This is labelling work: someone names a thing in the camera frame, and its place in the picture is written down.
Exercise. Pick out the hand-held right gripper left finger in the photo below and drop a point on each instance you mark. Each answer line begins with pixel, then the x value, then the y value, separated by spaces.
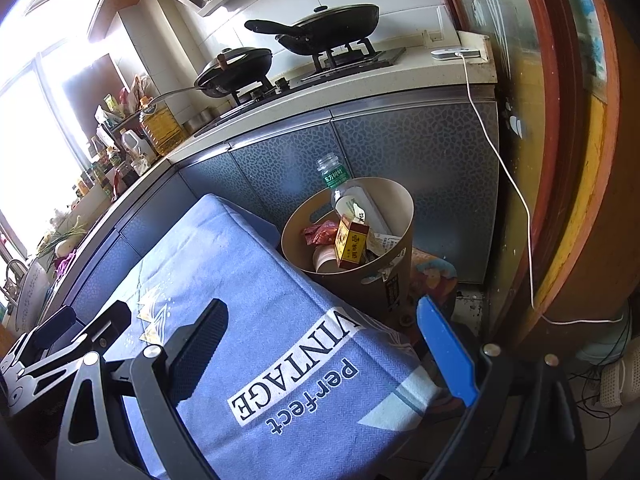
pixel 197 355

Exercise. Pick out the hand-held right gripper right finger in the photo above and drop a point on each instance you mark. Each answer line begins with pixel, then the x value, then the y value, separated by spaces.
pixel 445 350

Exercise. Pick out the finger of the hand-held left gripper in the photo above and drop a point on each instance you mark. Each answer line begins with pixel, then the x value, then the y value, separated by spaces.
pixel 107 322
pixel 55 325

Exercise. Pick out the beige round bin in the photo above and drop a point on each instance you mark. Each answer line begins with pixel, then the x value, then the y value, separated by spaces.
pixel 380 280

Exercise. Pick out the red and yellow box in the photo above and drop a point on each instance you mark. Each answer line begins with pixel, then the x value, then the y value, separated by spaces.
pixel 352 245

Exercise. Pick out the white paper cup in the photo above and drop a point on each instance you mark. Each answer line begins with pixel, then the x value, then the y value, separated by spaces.
pixel 325 259

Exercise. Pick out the red snack wrapper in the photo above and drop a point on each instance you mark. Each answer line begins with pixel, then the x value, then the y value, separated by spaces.
pixel 320 234

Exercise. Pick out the clear plastic bottle green label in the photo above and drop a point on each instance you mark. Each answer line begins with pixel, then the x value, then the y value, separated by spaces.
pixel 334 177

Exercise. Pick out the purple plastic bag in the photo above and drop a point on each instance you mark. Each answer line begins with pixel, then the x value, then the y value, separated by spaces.
pixel 63 266

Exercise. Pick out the blue printed tablecloth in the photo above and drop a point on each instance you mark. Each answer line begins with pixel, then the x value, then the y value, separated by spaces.
pixel 250 300

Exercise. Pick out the white radish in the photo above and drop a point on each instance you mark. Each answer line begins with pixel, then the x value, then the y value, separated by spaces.
pixel 65 246

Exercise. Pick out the colourful patterned cloth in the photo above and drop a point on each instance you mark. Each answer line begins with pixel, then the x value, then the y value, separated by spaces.
pixel 435 270

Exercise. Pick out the green onions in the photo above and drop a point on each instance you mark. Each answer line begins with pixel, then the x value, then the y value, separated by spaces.
pixel 65 230

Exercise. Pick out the row of condiment bottles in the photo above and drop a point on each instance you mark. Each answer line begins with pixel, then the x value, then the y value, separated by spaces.
pixel 100 165

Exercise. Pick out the white mesh shoe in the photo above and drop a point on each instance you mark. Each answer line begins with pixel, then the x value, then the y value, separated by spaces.
pixel 615 380

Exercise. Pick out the white plastic jug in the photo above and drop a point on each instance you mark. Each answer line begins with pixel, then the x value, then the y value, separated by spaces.
pixel 132 147

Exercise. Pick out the yellow cooking oil bottle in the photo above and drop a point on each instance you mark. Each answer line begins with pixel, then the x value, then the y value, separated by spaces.
pixel 160 130

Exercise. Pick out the blue kitchen cabinet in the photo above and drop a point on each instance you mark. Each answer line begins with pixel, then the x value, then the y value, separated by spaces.
pixel 400 150

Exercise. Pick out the pile of food packets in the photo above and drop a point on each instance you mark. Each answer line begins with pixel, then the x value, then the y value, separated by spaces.
pixel 122 102

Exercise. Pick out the wooden door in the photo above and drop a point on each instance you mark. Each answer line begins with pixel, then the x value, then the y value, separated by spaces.
pixel 565 160

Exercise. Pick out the black wok with knob lid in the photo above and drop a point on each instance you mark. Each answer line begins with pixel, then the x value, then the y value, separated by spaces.
pixel 235 67

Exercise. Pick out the white phone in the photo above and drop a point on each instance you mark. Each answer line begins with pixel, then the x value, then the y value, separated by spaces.
pixel 447 54

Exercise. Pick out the gas stove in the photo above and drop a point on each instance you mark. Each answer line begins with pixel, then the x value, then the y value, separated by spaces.
pixel 350 60

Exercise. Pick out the white socket box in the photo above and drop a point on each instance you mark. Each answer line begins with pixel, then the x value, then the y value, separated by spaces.
pixel 477 42

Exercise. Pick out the black frying pan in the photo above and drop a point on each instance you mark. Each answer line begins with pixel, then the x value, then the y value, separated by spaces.
pixel 335 25

